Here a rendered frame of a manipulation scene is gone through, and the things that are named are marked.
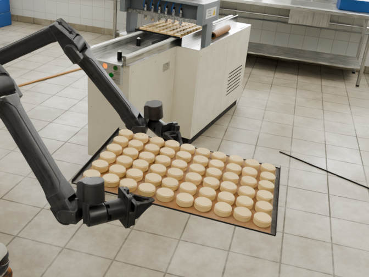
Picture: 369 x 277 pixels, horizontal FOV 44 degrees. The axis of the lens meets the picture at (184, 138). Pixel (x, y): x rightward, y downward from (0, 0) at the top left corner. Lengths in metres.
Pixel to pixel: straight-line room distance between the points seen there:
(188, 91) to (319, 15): 2.87
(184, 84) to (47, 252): 1.71
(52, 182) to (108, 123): 2.04
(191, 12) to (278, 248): 1.85
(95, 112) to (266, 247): 1.48
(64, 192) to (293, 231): 2.03
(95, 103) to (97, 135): 0.25
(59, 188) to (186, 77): 2.51
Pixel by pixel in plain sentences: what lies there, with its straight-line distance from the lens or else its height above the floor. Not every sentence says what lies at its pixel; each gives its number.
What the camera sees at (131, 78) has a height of 0.74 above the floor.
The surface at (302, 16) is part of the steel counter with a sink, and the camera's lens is 6.14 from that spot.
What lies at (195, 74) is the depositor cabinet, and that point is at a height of 0.65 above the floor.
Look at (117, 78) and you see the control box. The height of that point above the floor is 0.75.
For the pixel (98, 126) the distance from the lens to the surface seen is 3.34.
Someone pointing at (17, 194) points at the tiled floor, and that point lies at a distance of 3.24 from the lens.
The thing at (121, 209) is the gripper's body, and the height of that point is 1.01.
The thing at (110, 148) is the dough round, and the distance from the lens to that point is 1.53.
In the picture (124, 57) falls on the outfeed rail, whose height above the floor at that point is 0.90.
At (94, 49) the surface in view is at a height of 0.88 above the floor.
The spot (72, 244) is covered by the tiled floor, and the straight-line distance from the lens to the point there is 2.77.
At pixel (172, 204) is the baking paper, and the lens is 1.33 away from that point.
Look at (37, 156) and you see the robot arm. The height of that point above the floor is 1.14.
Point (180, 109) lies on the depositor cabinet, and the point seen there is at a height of 0.33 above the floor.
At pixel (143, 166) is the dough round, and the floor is 1.02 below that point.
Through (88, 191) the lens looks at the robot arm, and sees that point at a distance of 1.21.
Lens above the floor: 1.73
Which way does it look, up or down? 25 degrees down
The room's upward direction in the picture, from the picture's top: 5 degrees clockwise
